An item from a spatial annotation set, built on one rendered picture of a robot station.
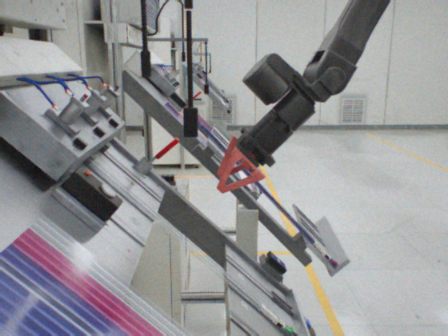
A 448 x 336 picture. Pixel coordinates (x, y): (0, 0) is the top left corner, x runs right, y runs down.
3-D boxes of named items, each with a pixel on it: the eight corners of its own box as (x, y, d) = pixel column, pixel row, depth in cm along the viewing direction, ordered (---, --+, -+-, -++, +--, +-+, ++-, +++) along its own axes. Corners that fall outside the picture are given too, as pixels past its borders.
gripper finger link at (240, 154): (203, 180, 72) (246, 138, 71) (205, 170, 79) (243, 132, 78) (234, 209, 73) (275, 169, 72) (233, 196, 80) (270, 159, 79)
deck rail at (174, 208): (272, 307, 109) (290, 290, 108) (273, 312, 107) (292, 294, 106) (32, 102, 96) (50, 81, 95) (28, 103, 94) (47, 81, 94)
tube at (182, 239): (287, 332, 87) (291, 328, 87) (289, 337, 86) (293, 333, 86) (81, 156, 79) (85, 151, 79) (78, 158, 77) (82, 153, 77)
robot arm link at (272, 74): (350, 78, 72) (330, 78, 81) (302, 24, 70) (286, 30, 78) (298, 132, 73) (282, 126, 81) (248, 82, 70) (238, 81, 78)
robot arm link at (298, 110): (324, 110, 74) (315, 105, 80) (296, 80, 73) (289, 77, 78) (293, 140, 75) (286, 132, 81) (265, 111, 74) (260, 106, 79)
